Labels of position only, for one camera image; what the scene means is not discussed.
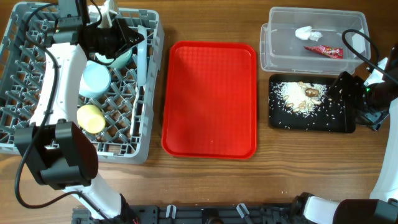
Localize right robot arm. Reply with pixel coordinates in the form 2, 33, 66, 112
289, 82, 397, 223

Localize rice and food scraps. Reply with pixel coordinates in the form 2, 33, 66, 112
269, 80, 346, 130

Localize red serving tray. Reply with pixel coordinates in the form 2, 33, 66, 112
162, 40, 257, 160

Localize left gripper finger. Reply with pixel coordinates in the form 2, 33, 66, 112
114, 18, 143, 40
111, 39, 145, 58

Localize red snack wrapper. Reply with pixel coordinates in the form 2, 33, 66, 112
304, 45, 344, 59

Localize yellow plastic cup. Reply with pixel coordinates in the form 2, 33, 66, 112
77, 105, 106, 134

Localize black waste tray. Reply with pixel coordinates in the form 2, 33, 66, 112
268, 73, 356, 134

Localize grey dishwasher rack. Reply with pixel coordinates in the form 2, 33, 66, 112
1, 2, 164, 164

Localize white napkin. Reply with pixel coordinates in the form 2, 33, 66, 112
295, 26, 323, 42

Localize light blue plate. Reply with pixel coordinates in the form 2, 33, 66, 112
137, 26, 147, 87

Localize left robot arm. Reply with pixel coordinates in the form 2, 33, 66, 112
14, 1, 144, 223

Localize green bowl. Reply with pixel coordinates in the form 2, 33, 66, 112
95, 49, 132, 69

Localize white plastic spoon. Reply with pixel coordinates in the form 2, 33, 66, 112
129, 86, 140, 137

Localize light blue bowl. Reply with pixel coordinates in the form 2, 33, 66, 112
79, 61, 111, 98

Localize clear plastic bin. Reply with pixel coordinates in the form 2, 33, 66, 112
259, 7, 369, 75

